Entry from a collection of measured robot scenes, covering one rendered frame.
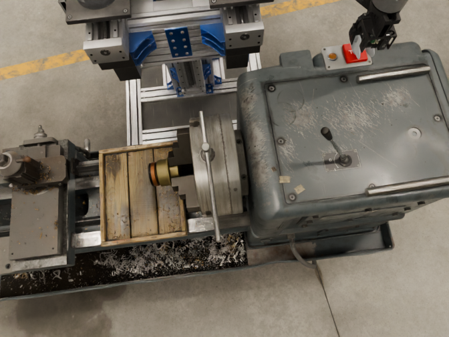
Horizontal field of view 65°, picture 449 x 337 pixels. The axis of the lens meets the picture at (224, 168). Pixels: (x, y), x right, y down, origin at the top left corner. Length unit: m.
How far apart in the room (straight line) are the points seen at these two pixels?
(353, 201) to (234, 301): 1.32
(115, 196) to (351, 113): 0.86
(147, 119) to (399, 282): 1.74
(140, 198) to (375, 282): 1.47
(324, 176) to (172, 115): 1.40
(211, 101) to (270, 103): 1.22
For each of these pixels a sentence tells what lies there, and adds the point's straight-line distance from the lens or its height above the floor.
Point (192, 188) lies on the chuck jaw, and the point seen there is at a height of 1.11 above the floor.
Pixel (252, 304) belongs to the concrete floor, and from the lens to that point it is 2.15.
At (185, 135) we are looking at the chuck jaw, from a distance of 1.04.
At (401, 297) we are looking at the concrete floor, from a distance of 2.33.
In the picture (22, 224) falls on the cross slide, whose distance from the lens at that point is 1.39.
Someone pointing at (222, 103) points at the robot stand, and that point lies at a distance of 2.19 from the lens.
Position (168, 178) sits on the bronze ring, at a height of 1.11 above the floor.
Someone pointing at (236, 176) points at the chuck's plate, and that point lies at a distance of 0.97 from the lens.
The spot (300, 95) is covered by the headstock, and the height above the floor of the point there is 1.26.
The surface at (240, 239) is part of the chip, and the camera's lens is 1.59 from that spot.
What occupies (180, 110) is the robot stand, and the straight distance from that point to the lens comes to 2.19.
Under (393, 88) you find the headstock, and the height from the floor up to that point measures 1.26.
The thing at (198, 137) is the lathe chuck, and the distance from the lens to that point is 0.99.
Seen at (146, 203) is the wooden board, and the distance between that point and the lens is 1.33.
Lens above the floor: 2.14
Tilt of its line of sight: 72 degrees down
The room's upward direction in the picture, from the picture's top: 6 degrees counter-clockwise
